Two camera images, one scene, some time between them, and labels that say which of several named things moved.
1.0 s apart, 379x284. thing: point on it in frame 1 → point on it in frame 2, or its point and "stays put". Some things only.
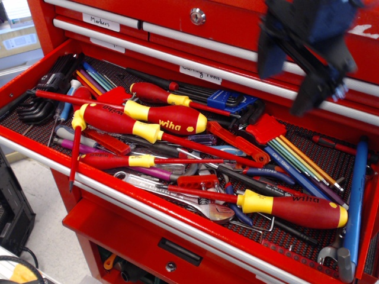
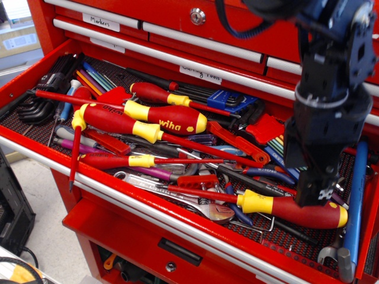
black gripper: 319,26 → 328,120
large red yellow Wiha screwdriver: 293,212 stays put
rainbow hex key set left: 101,87 stays put
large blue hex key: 348,256 stays put
